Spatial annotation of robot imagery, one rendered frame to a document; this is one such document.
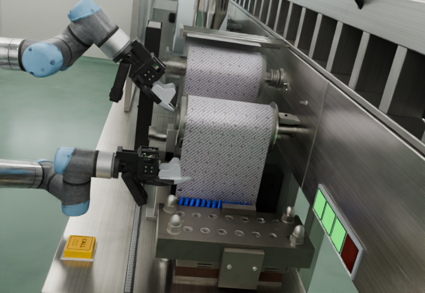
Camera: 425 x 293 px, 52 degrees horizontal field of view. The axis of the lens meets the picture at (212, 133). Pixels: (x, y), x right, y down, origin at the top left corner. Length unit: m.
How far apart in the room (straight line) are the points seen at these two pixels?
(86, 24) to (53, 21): 5.78
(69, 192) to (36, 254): 1.51
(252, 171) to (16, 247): 1.83
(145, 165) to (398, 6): 0.71
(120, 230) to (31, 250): 1.47
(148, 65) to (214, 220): 0.44
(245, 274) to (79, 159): 0.52
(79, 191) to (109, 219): 0.18
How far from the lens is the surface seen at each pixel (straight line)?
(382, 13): 0.93
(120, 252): 1.25
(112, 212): 1.41
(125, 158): 1.19
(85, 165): 1.19
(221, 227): 1.16
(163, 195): 1.35
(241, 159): 1.22
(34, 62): 1.05
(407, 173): 0.76
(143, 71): 1.16
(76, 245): 1.23
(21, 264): 2.67
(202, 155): 1.20
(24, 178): 1.27
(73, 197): 1.24
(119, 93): 1.19
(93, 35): 1.15
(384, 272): 0.82
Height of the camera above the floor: 1.66
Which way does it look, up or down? 21 degrees down
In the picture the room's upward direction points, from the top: 9 degrees clockwise
